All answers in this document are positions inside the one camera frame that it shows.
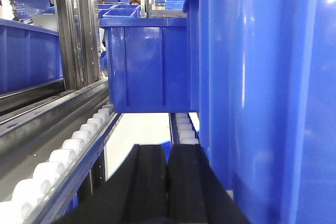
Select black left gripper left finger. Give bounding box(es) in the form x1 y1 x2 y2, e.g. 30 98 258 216
56 145 168 223

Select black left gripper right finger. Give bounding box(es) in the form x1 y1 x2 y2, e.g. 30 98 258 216
167 144 250 223

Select large blue plastic bin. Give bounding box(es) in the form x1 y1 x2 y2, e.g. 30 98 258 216
186 0 335 223

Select blue bin behind on rollers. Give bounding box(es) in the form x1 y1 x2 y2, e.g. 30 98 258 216
99 17 195 113

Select blue bin at left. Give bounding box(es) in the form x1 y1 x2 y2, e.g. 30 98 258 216
1 19 63 94

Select right white roller track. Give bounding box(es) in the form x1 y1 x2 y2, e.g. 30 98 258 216
169 113 199 145

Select white roller track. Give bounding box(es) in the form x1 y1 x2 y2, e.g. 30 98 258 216
169 113 199 145
1 103 117 223

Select left white roller track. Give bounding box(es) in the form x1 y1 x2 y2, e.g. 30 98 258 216
1 103 117 223

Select blue bins on far shelf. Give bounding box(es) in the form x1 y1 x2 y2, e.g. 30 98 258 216
98 0 141 18

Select steel rack upright post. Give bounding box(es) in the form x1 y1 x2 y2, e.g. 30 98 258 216
55 0 100 90

